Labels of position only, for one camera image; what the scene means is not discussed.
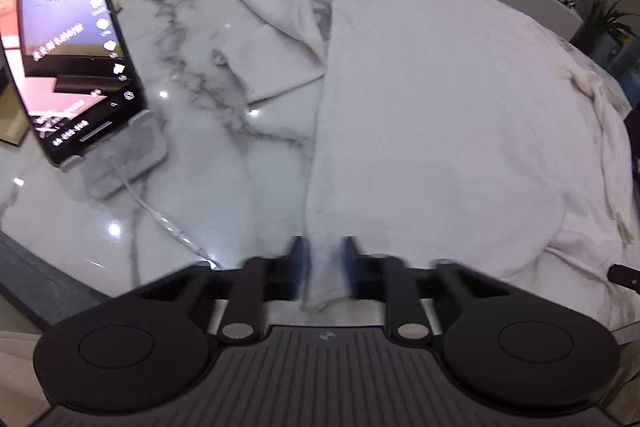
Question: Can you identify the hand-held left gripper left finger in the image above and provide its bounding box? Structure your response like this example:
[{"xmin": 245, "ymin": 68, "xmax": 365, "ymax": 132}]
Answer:
[{"xmin": 130, "ymin": 236, "xmax": 314, "ymax": 341}]

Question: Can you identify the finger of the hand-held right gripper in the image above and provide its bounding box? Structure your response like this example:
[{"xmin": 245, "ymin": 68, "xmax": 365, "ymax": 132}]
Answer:
[{"xmin": 606, "ymin": 263, "xmax": 640, "ymax": 294}]

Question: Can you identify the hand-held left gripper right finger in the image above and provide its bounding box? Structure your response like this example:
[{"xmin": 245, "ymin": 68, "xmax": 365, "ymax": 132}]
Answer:
[{"xmin": 339, "ymin": 236, "xmax": 517, "ymax": 343}]

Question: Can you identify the white knit sweater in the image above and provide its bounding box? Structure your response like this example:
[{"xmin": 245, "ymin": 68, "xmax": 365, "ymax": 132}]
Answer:
[{"xmin": 212, "ymin": 0, "xmax": 638, "ymax": 315}]

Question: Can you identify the silver phone stand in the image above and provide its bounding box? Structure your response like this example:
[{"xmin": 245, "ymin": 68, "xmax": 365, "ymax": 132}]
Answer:
[{"xmin": 60, "ymin": 109, "xmax": 169, "ymax": 200}]

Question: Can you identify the green potted plant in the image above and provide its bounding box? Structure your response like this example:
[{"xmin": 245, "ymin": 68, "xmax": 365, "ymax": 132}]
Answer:
[{"xmin": 570, "ymin": 0, "xmax": 640, "ymax": 58}]

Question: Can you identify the black smartphone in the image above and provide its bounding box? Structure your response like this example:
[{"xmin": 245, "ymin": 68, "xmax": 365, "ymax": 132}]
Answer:
[{"xmin": 0, "ymin": 0, "xmax": 148, "ymax": 168}]

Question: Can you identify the tan board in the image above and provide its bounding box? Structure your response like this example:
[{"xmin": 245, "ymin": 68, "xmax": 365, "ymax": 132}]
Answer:
[{"xmin": 0, "ymin": 62, "xmax": 29, "ymax": 148}]

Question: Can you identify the white charging cable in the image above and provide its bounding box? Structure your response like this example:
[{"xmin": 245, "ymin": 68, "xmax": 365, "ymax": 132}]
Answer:
[{"xmin": 107, "ymin": 157, "xmax": 221, "ymax": 270}]

